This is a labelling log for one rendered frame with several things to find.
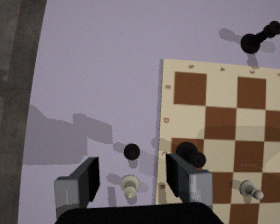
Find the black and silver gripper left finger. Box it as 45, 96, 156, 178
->
54, 157, 100, 219

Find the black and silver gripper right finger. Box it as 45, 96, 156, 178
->
166, 153, 213, 211

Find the brown and cream chessboard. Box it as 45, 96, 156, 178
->
155, 59, 280, 224

